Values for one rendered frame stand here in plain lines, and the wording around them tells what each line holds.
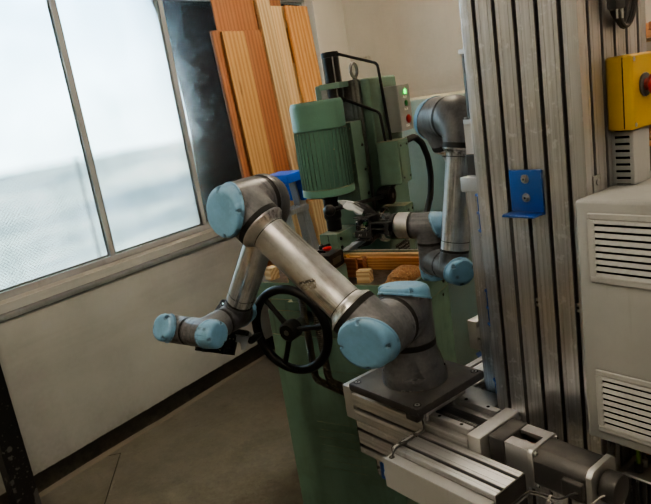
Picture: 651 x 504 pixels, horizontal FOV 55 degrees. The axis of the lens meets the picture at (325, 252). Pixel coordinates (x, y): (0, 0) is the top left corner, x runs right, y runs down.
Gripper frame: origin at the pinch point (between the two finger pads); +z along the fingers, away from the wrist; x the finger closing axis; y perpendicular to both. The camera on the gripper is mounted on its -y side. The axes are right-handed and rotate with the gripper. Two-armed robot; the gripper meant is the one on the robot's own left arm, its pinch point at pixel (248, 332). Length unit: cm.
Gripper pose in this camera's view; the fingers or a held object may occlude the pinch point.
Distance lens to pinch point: 195.3
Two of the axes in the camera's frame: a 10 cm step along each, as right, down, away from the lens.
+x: 8.3, 0.3, -5.6
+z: 5.4, 2.1, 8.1
